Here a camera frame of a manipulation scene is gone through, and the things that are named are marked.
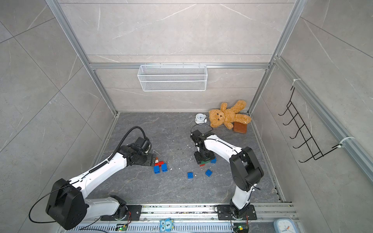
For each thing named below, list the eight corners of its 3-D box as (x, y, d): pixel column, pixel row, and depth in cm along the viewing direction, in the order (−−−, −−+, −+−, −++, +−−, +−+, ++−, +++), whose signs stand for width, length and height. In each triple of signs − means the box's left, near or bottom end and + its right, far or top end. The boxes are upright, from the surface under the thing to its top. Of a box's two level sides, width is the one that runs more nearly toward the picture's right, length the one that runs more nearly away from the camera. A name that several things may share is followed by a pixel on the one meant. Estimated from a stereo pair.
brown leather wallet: (232, 131, 110) (233, 128, 107) (233, 124, 115) (234, 120, 111) (245, 133, 108) (246, 130, 105) (245, 126, 113) (247, 123, 110)
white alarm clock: (195, 124, 114) (195, 120, 110) (194, 117, 119) (195, 113, 115) (206, 124, 114) (206, 120, 110) (205, 117, 119) (206, 113, 115)
